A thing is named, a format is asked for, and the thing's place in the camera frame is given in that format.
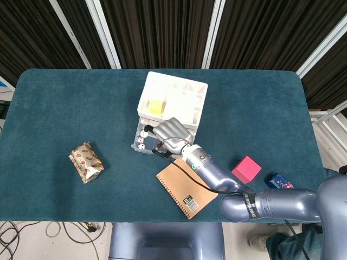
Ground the black pleated curtain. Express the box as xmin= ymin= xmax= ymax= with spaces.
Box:
xmin=56 ymin=0 xmax=111 ymax=69
xmin=99 ymin=0 xmax=215 ymax=69
xmin=300 ymin=34 xmax=347 ymax=109
xmin=209 ymin=0 xmax=347 ymax=72
xmin=0 ymin=0 xmax=83 ymax=87

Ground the white aluminium frame post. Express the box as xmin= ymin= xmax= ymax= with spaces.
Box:
xmin=201 ymin=0 xmax=226 ymax=69
xmin=85 ymin=0 xmax=122 ymax=69
xmin=49 ymin=0 xmax=92 ymax=69
xmin=296 ymin=21 xmax=347 ymax=80

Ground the person's leg in jeans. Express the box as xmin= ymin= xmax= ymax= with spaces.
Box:
xmin=265 ymin=230 xmax=324 ymax=260

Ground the grey looped floor cable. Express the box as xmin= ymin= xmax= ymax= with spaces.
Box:
xmin=45 ymin=222 xmax=65 ymax=238

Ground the beige shoe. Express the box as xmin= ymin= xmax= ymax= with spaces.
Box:
xmin=248 ymin=233 xmax=269 ymax=250

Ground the long black floor cable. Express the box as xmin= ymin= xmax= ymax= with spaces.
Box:
xmin=62 ymin=222 xmax=107 ymax=260

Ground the blue-grey robot torso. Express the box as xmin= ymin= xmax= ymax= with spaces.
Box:
xmin=108 ymin=222 xmax=226 ymax=260

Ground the blue floral pencil case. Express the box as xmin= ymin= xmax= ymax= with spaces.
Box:
xmin=266 ymin=173 xmax=295 ymax=190

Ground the white plastic drawer cabinet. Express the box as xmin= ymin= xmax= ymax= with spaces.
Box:
xmin=137 ymin=71 xmax=209 ymax=134

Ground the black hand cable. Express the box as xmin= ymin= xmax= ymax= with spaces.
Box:
xmin=152 ymin=138 xmax=310 ymax=260

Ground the yellow block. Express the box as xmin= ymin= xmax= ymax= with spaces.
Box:
xmin=148 ymin=99 xmax=164 ymax=114

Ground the clear drawer with small toys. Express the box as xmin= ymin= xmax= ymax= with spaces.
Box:
xmin=131 ymin=118 xmax=196 ymax=155

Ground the aluminium frame rack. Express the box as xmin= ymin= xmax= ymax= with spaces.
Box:
xmin=309 ymin=100 xmax=347 ymax=153

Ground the gold foil snack packet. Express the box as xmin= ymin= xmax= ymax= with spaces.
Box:
xmin=68 ymin=141 xmax=105 ymax=185

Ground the kraft spiral notebook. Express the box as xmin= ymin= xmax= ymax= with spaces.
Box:
xmin=156 ymin=158 xmax=219 ymax=220

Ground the white blue-edged board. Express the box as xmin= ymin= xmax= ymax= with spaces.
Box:
xmin=0 ymin=75 xmax=16 ymax=93

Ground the black floor cable tangle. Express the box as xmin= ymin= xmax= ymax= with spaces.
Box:
xmin=0 ymin=221 xmax=21 ymax=260

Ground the pink cube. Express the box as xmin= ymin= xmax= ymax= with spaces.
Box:
xmin=231 ymin=155 xmax=262 ymax=183

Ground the teal table cloth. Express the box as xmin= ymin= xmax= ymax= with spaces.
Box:
xmin=0 ymin=68 xmax=326 ymax=223

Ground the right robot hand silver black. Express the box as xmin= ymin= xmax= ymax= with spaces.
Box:
xmin=143 ymin=118 xmax=195 ymax=158

